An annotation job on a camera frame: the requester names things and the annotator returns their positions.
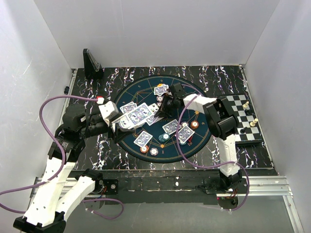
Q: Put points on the red yellow chips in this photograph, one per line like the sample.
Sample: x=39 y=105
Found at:
x=194 y=124

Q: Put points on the face up spade card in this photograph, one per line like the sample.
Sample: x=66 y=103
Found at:
x=153 y=108

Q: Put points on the blue white chip stack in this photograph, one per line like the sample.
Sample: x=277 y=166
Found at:
x=154 y=151

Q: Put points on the black chess pawn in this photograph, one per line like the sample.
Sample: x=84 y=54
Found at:
x=243 y=130

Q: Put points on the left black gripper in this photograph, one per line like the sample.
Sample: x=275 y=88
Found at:
x=119 y=133

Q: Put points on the aluminium frame rail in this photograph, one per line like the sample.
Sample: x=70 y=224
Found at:
x=191 y=189

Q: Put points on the black chess piece upper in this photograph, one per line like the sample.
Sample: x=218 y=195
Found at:
x=248 y=112

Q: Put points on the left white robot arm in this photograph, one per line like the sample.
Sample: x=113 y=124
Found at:
x=49 y=211

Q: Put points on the red yellow chip stack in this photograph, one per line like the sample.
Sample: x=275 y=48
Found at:
x=144 y=149

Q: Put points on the red black triangle marker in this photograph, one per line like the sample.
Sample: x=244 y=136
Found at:
x=190 y=139

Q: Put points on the blue community card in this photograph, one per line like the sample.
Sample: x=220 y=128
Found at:
x=152 y=119

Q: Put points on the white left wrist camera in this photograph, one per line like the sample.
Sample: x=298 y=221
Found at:
x=109 y=112

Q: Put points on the black white chessboard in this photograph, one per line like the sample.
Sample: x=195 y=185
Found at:
x=252 y=135

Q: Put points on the black card shoe stand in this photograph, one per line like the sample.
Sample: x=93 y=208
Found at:
x=93 y=69

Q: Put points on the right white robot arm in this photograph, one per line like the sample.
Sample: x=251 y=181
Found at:
x=222 y=124

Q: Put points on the blue card being drawn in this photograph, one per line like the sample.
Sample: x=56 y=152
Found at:
x=138 y=115

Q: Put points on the green poker chip stack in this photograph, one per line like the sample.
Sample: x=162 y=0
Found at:
x=164 y=137

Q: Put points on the round blue poker mat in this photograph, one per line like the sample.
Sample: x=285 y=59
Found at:
x=142 y=91

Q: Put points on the dealt blue playing card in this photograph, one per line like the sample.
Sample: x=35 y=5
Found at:
x=128 y=107

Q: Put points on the white chess piece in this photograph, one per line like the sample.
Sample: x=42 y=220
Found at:
x=254 y=122
x=246 y=105

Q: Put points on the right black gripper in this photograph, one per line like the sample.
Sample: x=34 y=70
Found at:
x=164 y=109

